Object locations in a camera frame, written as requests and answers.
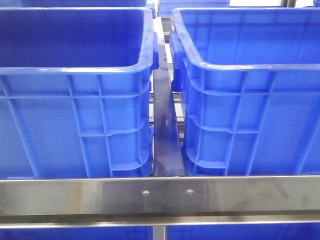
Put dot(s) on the empty blue target bin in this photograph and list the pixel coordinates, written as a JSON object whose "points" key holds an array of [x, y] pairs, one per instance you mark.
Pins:
{"points": [[249, 79]]}

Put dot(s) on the steel rack front rail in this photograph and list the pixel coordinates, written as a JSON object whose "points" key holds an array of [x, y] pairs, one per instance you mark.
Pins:
{"points": [[154, 201]]}

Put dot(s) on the blue bin holding buttons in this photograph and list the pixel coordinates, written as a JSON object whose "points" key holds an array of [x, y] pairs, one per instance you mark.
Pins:
{"points": [[75, 91]]}

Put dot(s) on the steel rack centre divider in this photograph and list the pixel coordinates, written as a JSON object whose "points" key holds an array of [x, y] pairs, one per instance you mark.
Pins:
{"points": [[168, 159]]}

